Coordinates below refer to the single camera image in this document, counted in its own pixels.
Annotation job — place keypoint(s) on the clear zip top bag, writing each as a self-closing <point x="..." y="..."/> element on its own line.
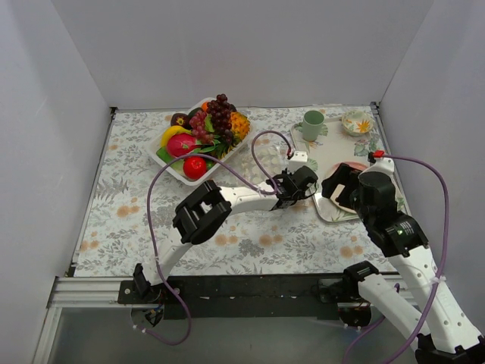
<point x="272" y="158"/>

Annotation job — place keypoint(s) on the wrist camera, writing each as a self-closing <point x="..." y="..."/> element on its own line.
<point x="298" y="157"/>
<point x="380" y="163"/>

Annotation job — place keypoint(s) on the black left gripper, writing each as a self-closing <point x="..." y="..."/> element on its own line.
<point x="307" y="179"/>

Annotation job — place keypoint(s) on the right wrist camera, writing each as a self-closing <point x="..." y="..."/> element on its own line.
<point x="380" y="163"/>

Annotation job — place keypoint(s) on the dark mangosteen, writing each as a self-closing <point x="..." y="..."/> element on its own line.
<point x="180" y="119"/>

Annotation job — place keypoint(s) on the pink dragon fruit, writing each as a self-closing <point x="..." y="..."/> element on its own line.
<point x="181" y="144"/>

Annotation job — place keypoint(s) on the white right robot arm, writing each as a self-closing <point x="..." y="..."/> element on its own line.
<point x="434" y="325"/>

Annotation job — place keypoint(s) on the white fruit basket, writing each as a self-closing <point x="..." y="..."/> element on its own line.
<point x="218" y="151"/>

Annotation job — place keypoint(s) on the dark purple grape bunch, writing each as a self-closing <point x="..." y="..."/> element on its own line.
<point x="220" y="112"/>

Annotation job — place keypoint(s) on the red apple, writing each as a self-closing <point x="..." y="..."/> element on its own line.
<point x="194" y="167"/>

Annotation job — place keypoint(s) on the floral bowl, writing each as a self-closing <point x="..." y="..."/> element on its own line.
<point x="357" y="123"/>

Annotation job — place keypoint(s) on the light red grape bunch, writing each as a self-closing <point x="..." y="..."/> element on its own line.
<point x="202" y="128"/>

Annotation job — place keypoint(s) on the floral serving tray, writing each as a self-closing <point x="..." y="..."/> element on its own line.
<point x="334" y="146"/>

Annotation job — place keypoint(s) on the yellow banana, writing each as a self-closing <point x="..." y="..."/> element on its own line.
<point x="172" y="131"/>

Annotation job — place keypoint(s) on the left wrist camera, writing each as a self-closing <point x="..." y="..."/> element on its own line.
<point x="298" y="157"/>

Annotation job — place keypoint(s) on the floral tablecloth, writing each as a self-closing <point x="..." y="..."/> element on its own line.
<point x="133" y="198"/>

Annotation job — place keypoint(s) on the aluminium frame rail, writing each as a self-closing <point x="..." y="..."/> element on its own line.
<point x="85" y="292"/>

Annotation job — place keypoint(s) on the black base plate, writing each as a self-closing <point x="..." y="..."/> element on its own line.
<point x="320" y="296"/>

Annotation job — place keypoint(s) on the green cup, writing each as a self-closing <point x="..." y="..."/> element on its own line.
<point x="313" y="122"/>

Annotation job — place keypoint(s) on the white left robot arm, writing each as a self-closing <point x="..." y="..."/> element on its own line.
<point x="200" y="215"/>

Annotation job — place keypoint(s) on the orange pineapple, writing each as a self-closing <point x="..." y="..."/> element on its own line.
<point x="240" y="126"/>

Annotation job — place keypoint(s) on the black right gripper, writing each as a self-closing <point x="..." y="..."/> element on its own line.
<point x="337" y="181"/>

